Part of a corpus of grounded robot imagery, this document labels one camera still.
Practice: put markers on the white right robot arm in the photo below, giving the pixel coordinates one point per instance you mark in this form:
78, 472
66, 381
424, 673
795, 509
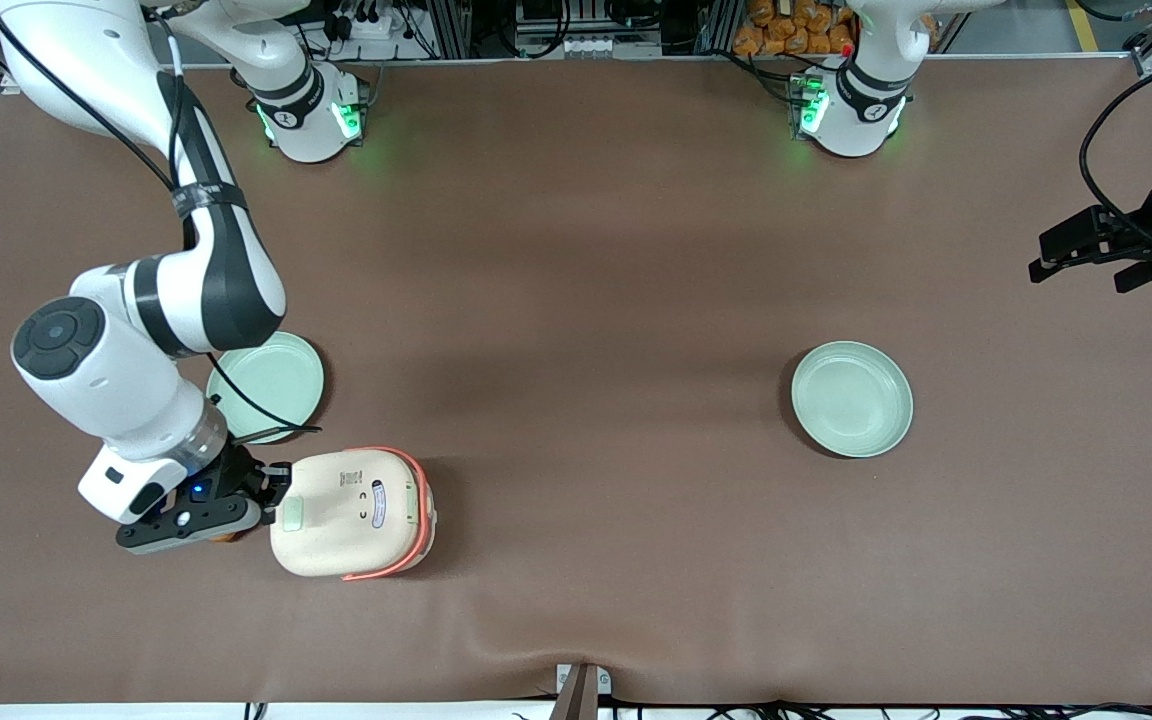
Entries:
136, 370

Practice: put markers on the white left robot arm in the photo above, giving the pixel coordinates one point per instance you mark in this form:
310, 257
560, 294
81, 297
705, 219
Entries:
856, 105

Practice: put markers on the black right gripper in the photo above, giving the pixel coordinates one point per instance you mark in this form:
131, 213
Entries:
236, 473

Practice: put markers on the bag of orange bread rolls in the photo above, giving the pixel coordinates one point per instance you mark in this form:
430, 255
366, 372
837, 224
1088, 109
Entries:
786, 30

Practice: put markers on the pale green plate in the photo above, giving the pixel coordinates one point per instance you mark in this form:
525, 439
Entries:
852, 400
286, 378

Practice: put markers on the aluminium profile post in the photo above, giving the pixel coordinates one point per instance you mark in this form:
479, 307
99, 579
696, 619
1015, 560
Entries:
579, 695

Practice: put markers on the brown table mat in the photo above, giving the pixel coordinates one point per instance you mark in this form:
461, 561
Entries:
586, 300

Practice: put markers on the white power strip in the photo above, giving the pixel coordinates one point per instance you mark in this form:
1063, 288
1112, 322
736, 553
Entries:
376, 22

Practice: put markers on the brown potato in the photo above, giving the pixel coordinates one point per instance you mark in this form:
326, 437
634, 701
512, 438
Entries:
226, 538

